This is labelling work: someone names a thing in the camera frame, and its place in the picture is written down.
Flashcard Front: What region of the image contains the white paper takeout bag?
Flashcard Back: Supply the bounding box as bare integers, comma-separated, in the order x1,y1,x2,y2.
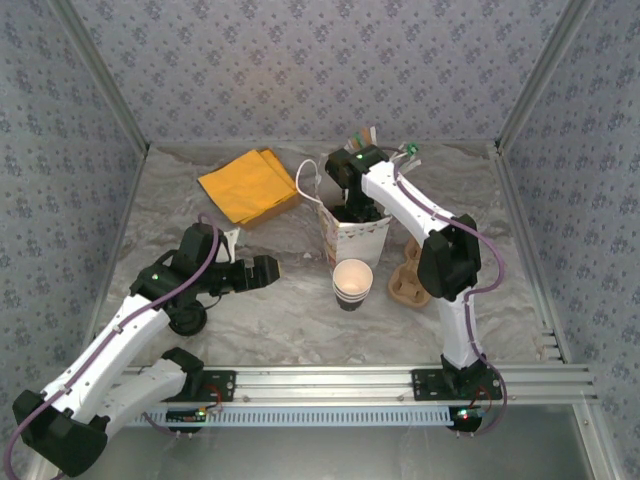
295,158,392,274

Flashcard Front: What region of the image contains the stack of paper cups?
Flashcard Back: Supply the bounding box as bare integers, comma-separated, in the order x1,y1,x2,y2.
332,258,375,313

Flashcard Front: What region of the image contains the brown cardboard cup carrier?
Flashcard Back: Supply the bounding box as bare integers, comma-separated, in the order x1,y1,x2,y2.
388,237,432,309

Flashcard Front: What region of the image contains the orange paper napkin stack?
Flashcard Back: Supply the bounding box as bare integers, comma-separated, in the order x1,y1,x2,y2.
197,148,300,225

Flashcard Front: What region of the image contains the grey metal shelf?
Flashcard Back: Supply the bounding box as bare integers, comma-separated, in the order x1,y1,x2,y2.
64,424,591,480

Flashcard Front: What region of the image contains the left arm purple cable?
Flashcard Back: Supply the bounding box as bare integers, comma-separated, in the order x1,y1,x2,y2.
3,213,221,480

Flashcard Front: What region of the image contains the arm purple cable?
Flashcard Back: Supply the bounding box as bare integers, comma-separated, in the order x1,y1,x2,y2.
384,144,509,437
3,213,221,480

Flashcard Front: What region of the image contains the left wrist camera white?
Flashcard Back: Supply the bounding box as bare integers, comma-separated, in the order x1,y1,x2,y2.
218,227,242,262

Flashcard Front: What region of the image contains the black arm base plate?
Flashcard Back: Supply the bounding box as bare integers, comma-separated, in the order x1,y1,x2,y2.
411,368,504,401
192,368,237,402

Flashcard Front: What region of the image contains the aluminium mounting rail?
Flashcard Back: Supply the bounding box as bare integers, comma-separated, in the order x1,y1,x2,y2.
53,363,600,407

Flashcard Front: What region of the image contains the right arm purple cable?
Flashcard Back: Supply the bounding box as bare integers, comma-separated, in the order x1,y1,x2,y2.
384,144,509,437

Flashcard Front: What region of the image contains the slotted blue-white cable duct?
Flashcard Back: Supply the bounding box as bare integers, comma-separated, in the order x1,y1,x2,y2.
112,405,457,428

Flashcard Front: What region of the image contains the aluminium frame post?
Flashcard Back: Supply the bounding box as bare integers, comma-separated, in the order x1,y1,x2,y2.
493,0,597,154
49,0,151,154

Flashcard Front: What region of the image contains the aluminium frame leg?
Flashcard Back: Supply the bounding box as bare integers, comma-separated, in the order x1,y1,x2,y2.
572,404,619,480

